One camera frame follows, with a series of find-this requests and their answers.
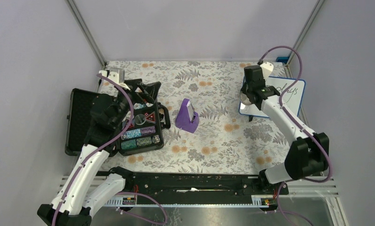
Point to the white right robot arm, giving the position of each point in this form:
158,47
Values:
308,152

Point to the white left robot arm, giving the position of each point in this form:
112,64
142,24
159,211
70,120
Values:
73,206

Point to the floral table mat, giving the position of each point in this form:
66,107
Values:
210,132

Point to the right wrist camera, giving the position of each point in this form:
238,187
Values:
267,69

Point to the silver mesh sponge eraser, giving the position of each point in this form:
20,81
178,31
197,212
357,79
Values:
244,99

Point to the blue framed whiteboard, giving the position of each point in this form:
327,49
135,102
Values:
292,98

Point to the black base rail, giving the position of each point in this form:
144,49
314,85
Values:
194,189

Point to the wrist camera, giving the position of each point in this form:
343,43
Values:
267,69
116,75

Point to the blue corner bracket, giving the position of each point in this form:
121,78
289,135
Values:
282,59

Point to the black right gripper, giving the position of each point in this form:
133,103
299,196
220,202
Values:
243,89

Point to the purple wedge stand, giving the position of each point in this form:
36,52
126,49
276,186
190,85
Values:
187,118

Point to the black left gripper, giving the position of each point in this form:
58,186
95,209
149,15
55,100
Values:
150,90

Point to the black poker chip case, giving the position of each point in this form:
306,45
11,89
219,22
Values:
94,119

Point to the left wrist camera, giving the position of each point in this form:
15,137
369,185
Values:
116,75

